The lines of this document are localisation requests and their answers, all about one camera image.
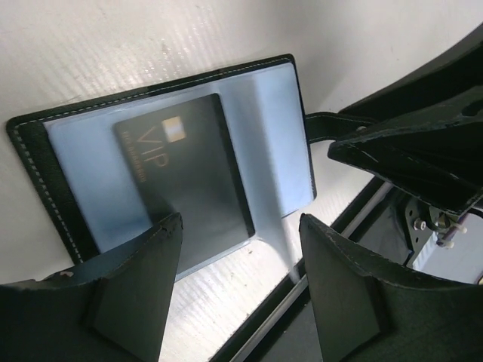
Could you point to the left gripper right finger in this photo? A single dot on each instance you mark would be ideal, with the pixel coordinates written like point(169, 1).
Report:
point(368, 308)

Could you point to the black VIP card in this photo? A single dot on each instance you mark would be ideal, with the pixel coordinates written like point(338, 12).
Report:
point(181, 159)

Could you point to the black card holder wallet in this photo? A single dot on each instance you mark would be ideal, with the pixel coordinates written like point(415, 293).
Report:
point(77, 167)

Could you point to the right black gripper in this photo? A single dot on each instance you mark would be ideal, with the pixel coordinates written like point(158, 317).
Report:
point(434, 153)

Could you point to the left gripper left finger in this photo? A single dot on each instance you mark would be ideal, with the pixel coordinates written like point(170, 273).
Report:
point(113, 307)

